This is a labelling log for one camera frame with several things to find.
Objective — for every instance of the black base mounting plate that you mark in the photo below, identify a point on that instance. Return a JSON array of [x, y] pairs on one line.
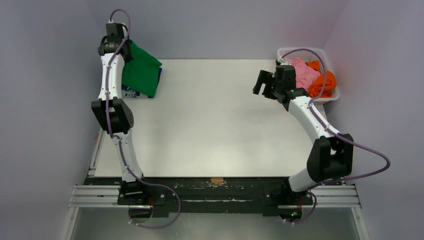
[[245, 195]]

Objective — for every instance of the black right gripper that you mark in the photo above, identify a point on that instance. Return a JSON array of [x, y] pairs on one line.
[[269, 84]]

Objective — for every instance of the orange t shirt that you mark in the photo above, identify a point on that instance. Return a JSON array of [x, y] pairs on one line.
[[326, 80]]

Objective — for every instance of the pink t shirt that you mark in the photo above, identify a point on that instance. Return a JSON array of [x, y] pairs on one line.
[[304, 74]]

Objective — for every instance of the green t shirt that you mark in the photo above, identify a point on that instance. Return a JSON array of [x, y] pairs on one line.
[[141, 74]]

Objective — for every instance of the folded blue printed t shirt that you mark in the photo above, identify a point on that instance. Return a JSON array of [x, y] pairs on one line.
[[129, 92]]

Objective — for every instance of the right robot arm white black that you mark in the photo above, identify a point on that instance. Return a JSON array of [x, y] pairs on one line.
[[329, 158]]

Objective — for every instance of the white plastic basket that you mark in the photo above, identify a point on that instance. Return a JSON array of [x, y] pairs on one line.
[[309, 55]]

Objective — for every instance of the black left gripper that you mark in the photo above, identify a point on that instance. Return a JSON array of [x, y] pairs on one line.
[[128, 57]]

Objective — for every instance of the aluminium rail frame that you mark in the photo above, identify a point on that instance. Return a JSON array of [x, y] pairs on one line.
[[342, 221]]

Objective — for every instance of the brown tape piece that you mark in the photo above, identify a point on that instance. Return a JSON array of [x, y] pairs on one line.
[[217, 180]]

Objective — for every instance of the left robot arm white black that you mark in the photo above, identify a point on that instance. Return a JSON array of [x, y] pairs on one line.
[[113, 114]]

